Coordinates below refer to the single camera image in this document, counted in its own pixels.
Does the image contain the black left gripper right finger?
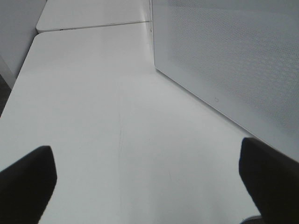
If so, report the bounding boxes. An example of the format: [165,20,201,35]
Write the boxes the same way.
[239,138,299,224]

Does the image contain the white microwave door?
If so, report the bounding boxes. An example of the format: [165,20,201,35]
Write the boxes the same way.
[152,0,299,160]

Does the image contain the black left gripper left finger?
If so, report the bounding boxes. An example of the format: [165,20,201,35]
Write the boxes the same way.
[0,146,57,224]

